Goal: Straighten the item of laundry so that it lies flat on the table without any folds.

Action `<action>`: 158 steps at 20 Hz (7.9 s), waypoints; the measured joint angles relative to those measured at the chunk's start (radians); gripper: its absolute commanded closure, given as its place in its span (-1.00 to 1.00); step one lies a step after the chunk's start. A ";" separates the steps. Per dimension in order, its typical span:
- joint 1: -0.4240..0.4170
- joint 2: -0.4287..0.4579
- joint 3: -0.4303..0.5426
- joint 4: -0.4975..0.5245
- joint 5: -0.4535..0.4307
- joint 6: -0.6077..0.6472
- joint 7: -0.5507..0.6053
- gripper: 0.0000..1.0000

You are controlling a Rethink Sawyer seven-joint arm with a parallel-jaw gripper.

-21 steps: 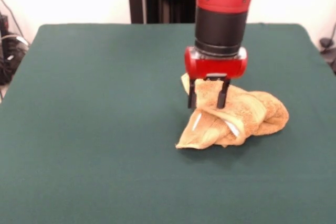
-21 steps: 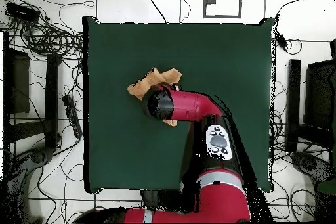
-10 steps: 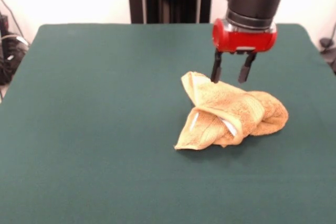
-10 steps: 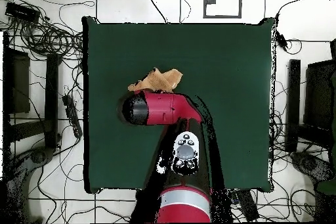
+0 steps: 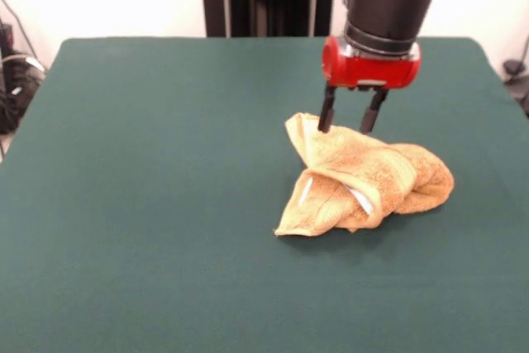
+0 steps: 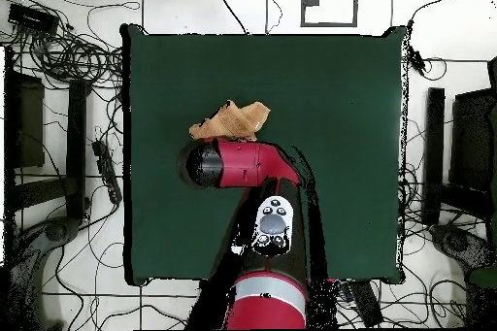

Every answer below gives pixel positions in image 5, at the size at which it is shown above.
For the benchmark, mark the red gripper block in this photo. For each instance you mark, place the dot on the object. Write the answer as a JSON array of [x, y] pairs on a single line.
[[372, 74]]

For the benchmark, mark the orange terry towel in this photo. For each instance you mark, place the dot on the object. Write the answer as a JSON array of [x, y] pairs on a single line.
[[363, 171]]

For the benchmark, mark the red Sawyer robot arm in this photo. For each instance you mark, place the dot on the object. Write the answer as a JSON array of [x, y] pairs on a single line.
[[392, 6]]

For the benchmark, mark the dark green table cloth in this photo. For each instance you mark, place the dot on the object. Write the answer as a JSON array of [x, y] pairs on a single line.
[[144, 204]]

